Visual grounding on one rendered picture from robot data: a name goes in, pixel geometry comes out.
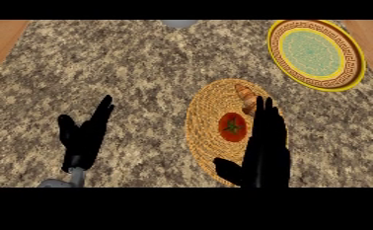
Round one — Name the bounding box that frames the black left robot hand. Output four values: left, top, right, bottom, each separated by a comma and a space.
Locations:
57, 94, 116, 174

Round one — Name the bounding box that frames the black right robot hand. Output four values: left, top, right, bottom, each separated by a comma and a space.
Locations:
210, 96, 293, 189

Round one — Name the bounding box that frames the red tomato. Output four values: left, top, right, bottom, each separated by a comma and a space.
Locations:
216, 112, 249, 143

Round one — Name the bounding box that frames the round woven straw placemat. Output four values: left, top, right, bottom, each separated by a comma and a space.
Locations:
185, 78, 289, 188

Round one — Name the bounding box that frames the yellow patterned plate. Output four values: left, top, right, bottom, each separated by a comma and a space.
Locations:
265, 20, 367, 93

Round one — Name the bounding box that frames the brown croissant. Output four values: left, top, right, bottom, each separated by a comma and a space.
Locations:
233, 83, 259, 116

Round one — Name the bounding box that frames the pale grey rounded object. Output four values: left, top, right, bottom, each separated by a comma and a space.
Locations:
160, 20, 199, 29

